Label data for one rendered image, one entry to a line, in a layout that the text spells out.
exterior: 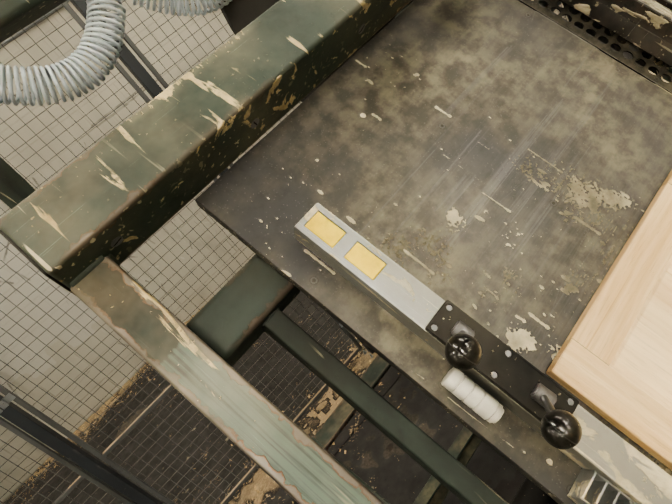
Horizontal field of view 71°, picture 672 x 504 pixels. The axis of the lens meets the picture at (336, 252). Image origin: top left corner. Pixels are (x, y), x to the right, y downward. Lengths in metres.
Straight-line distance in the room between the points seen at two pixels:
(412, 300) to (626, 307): 0.31
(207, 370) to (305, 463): 0.15
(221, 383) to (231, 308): 0.14
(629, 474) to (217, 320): 0.55
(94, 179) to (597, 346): 0.69
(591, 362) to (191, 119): 0.62
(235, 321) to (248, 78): 0.34
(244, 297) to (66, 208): 0.25
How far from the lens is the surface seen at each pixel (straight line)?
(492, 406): 0.65
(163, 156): 0.65
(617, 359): 0.75
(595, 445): 0.69
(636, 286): 0.80
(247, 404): 0.58
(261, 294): 0.70
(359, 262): 0.64
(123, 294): 0.64
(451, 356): 0.51
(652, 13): 1.07
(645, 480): 0.72
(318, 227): 0.65
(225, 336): 0.69
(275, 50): 0.75
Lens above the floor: 1.87
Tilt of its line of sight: 26 degrees down
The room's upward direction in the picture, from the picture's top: 38 degrees counter-clockwise
